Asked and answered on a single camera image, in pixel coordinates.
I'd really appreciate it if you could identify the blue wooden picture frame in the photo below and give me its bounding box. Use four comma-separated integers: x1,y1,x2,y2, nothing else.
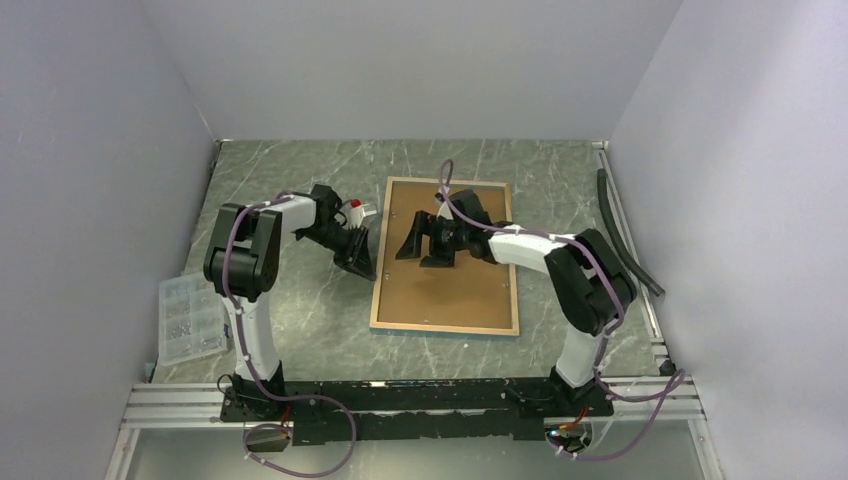
368,176,521,338

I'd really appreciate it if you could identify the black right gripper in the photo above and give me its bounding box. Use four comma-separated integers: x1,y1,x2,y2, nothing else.
396,210,470,267

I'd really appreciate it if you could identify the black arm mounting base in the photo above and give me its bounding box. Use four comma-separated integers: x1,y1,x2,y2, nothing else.
220,377,614,446

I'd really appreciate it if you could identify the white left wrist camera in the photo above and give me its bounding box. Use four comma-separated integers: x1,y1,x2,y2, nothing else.
342,199,378,229

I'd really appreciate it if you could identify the black corrugated hose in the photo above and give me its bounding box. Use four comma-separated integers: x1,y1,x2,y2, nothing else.
596,168,666,297

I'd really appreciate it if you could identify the clear plastic screw box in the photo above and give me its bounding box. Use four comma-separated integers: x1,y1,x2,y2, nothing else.
158,272,229,366

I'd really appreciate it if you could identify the aluminium extrusion rail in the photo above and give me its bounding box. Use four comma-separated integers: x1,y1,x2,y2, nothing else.
122,377,707,429

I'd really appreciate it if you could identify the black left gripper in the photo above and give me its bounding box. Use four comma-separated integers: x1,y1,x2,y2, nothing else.
299,221,377,281

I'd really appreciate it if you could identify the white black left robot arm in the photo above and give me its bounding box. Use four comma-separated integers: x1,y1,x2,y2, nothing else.
203,184,377,420

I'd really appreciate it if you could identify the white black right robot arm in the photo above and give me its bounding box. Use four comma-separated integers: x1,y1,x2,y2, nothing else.
395,189,636,415

